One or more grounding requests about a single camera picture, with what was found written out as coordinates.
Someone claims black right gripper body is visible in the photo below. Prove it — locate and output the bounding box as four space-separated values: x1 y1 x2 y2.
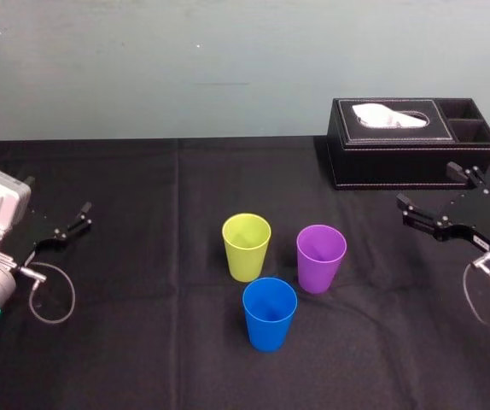
443 188 490 254

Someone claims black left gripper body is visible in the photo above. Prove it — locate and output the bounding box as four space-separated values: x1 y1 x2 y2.
0 200 62 268

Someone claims black leather tissue box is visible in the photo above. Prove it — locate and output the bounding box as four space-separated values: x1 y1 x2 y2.
325 97 490 191

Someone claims white tissue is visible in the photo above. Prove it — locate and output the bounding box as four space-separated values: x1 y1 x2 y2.
351 102 429 131

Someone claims purple plastic cup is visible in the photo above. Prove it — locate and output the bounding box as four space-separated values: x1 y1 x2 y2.
296 224 348 296

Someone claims black table cloth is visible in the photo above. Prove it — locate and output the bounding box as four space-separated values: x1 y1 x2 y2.
0 135 490 410

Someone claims yellow-green plastic cup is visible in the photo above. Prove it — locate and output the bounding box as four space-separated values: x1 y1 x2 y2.
221 213 272 284

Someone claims blue plastic cup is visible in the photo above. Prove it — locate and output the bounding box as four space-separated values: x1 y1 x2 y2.
242 277 299 354

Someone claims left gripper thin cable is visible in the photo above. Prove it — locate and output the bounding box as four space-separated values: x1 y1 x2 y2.
19 262 77 325

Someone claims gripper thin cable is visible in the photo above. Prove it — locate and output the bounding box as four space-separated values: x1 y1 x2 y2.
19 262 77 325
462 254 490 327

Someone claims right gripper thin cable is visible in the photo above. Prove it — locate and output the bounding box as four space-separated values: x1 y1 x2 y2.
462 254 490 327

